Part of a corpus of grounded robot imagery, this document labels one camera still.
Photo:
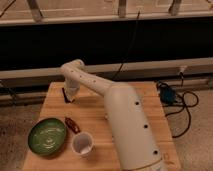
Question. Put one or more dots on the translucent cylindrical end effector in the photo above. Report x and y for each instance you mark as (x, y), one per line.
(71, 93)

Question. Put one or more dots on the black eraser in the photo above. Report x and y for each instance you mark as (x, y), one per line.
(66, 99)

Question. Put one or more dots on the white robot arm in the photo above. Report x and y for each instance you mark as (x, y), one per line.
(135, 144)

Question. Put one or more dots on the green bowl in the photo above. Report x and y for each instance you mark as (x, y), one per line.
(47, 136)

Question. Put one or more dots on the white plastic cup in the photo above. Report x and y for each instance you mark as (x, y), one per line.
(82, 144)

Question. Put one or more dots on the blue power adapter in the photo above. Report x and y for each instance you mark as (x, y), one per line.
(167, 95)

